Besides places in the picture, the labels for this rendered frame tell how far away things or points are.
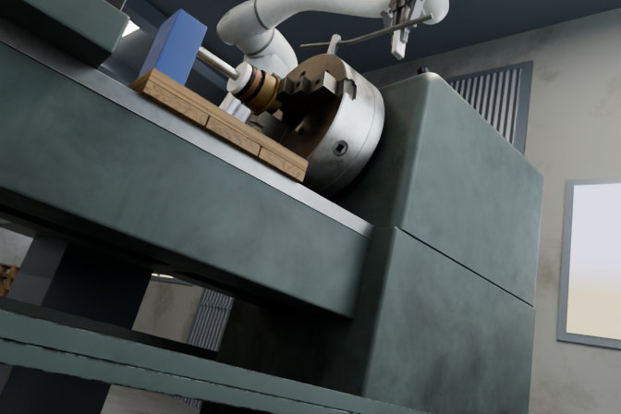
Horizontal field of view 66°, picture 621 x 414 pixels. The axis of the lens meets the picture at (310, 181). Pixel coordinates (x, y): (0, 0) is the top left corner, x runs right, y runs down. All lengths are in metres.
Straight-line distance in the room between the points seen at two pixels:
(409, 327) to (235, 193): 0.43
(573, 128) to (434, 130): 2.75
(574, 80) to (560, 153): 0.59
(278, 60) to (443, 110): 0.72
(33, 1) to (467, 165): 0.89
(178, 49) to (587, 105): 3.27
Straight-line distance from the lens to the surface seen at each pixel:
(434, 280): 1.02
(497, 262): 1.24
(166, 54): 0.89
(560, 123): 3.82
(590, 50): 4.13
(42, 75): 0.68
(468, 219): 1.14
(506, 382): 1.28
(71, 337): 0.52
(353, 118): 0.97
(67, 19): 0.64
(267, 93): 0.99
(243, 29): 1.58
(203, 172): 0.73
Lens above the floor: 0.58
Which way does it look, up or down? 21 degrees up
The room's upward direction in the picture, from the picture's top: 15 degrees clockwise
